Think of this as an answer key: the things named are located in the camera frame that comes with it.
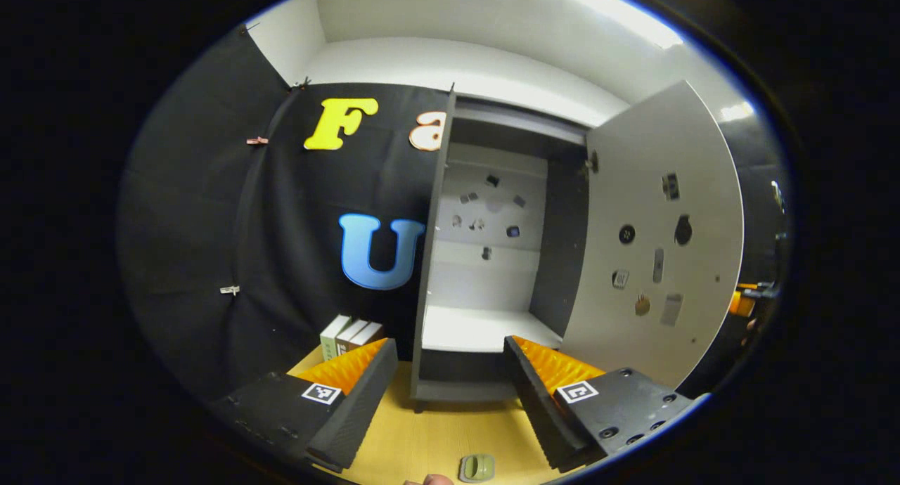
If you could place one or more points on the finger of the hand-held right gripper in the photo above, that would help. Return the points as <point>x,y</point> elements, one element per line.
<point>763,287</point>
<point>742,304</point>

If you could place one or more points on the black backdrop cloth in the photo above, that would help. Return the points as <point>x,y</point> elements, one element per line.
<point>211,225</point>

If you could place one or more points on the long ceiling light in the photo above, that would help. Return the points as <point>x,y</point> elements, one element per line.
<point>619,10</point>

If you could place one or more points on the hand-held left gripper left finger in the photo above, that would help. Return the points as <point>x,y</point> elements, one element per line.
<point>355,415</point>

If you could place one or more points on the beige cabinet door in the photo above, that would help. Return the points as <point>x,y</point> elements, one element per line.
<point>654,260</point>

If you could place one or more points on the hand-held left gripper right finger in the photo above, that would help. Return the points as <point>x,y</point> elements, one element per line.
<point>538,408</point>

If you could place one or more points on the small ceiling light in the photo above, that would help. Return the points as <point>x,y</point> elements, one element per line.
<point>736,111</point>

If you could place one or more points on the green coaster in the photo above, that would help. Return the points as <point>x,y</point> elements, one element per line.
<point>478,467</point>

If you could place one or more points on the pink cloth clip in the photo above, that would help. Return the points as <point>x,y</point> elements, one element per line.
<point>257,140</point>

